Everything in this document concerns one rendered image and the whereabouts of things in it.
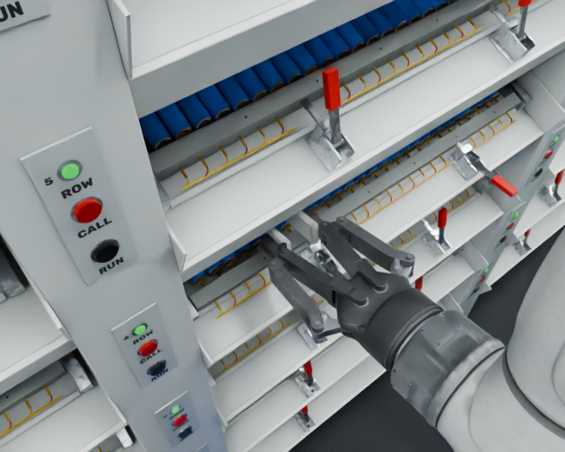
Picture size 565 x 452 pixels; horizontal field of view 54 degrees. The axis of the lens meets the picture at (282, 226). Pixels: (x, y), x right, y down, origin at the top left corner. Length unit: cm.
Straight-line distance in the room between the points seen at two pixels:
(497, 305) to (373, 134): 110
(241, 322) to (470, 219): 51
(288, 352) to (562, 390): 51
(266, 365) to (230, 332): 19
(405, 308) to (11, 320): 31
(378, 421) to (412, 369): 91
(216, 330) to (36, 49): 41
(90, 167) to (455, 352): 30
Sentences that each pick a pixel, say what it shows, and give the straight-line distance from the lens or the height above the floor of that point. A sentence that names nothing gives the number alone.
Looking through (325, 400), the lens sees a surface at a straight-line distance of 120.
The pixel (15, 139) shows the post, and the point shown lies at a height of 110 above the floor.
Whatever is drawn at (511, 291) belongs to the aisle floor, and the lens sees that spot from 164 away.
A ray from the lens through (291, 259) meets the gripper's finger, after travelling 56.
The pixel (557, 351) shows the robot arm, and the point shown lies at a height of 100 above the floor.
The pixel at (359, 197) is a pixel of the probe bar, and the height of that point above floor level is 78.
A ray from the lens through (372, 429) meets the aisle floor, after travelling 137.
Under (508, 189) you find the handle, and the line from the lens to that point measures 78.
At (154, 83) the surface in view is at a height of 110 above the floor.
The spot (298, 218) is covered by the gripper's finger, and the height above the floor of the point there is 82.
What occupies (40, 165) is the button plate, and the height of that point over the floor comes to 108.
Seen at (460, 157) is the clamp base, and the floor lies 76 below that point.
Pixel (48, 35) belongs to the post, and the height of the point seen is 115.
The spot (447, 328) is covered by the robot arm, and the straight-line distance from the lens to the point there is 48.
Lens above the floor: 129
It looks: 52 degrees down
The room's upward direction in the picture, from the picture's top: straight up
